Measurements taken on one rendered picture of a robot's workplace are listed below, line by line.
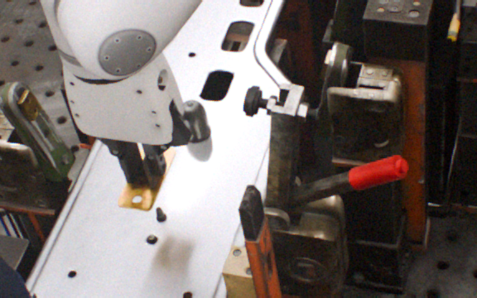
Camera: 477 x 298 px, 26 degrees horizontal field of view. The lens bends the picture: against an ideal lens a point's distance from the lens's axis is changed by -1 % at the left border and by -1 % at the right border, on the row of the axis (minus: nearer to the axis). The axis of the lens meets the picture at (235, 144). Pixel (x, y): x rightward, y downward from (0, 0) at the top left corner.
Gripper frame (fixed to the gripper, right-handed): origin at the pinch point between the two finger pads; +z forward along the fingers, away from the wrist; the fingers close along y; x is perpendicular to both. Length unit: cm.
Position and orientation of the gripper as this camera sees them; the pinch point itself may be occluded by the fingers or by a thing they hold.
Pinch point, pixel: (142, 161)
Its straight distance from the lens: 104.1
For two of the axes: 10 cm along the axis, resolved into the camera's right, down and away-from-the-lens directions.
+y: -9.5, -1.3, 2.9
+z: 1.3, 6.6, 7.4
